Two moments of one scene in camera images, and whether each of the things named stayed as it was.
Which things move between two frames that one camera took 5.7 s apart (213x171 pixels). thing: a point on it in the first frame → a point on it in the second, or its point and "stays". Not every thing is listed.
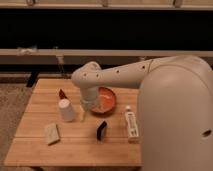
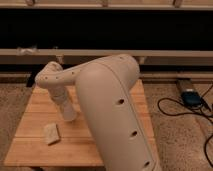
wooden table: x=54 y=130 stays
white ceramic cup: x=67 y=109 stays
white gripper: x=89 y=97 → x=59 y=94
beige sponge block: x=52 y=135 stays
